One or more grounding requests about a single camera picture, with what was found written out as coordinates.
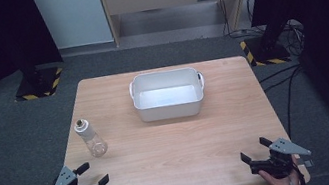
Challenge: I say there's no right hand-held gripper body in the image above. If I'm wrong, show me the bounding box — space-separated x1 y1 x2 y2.
245 132 316 184

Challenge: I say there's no clear plastic bottle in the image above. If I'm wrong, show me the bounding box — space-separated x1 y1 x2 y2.
72 115 110 161

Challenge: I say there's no white plastic basin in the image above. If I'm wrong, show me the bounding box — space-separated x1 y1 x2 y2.
126 63 210 126

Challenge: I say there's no small grey clamp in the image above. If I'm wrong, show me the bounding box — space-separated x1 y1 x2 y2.
300 158 315 170

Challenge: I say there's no black striped-edge stand base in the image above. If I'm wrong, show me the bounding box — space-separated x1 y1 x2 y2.
10 65 67 103
239 30 293 70

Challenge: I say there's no white panel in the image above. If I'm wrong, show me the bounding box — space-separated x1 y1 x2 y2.
31 0 115 54

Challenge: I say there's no right hand-held gripper cable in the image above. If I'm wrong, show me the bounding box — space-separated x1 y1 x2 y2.
286 164 308 185

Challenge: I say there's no black floor cable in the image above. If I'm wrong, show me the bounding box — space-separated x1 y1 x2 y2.
275 65 314 139
256 63 305 85

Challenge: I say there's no tangle of black cables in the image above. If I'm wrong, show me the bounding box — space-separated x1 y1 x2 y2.
276 18 310 61

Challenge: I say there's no black hanging cable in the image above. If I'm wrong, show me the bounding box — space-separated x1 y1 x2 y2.
217 0 237 37

